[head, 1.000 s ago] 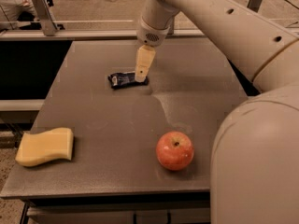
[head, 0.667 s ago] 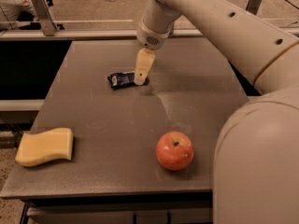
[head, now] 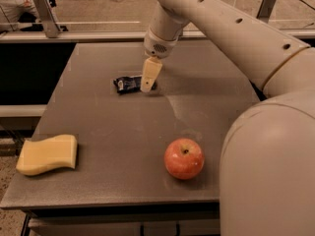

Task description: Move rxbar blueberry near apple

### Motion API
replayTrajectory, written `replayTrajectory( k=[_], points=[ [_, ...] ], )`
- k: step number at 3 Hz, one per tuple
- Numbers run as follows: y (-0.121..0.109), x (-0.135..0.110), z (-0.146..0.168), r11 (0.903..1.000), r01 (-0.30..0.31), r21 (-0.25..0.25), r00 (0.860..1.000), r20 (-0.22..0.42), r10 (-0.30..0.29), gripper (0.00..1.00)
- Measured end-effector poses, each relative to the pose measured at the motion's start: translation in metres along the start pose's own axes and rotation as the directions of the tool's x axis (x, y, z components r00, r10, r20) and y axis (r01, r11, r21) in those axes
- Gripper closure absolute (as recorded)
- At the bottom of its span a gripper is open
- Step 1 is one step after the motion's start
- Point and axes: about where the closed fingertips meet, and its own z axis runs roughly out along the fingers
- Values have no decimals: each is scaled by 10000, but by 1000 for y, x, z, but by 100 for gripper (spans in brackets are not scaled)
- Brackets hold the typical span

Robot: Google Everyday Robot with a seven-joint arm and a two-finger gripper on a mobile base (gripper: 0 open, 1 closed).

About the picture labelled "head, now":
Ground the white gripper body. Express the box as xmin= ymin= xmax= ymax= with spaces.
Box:
xmin=144 ymin=27 xmax=178 ymax=59

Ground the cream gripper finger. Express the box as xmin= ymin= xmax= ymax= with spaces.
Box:
xmin=141 ymin=57 xmax=162 ymax=92

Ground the dark blue rxbar wrapper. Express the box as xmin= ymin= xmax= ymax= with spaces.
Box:
xmin=112 ymin=75 xmax=158 ymax=94

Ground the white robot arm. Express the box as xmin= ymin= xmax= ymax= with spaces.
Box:
xmin=141 ymin=0 xmax=315 ymax=236

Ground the red apple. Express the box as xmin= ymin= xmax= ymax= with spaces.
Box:
xmin=164 ymin=138 xmax=205 ymax=180

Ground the seated person in background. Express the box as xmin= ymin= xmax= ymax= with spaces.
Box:
xmin=0 ymin=0 xmax=55 ymax=31

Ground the yellow sponge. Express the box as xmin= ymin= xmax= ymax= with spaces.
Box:
xmin=16 ymin=135 xmax=78 ymax=176

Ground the left metal rail bracket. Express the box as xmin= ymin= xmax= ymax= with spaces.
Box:
xmin=32 ymin=0 xmax=59 ymax=38

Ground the metal rail bracket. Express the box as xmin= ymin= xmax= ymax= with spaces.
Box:
xmin=256 ymin=0 xmax=277 ymax=23
xmin=32 ymin=0 xmax=59 ymax=38

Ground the right metal rail bracket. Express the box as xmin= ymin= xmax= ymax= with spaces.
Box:
xmin=256 ymin=0 xmax=277 ymax=23

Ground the grey metal guard rail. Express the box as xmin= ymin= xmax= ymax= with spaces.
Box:
xmin=0 ymin=29 xmax=315 ymax=43

